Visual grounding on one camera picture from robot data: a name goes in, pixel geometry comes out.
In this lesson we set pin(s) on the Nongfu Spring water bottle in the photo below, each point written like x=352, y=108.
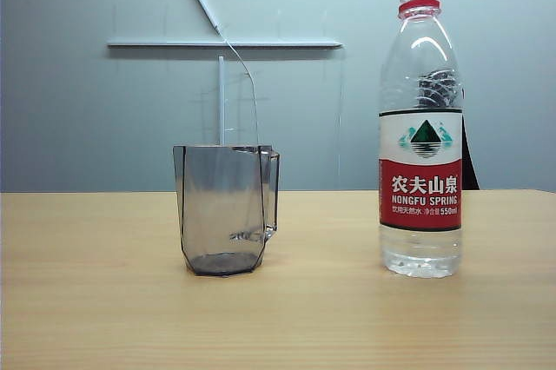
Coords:
x=419, y=196

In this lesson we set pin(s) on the transparent grey plastic mug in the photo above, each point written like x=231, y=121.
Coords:
x=221, y=205

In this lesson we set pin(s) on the thin white vertical bar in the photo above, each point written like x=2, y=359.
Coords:
x=221, y=96

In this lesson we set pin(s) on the long white horizontal bar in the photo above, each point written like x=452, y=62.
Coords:
x=174, y=44

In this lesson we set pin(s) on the black triangular object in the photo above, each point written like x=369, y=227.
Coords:
x=469, y=170

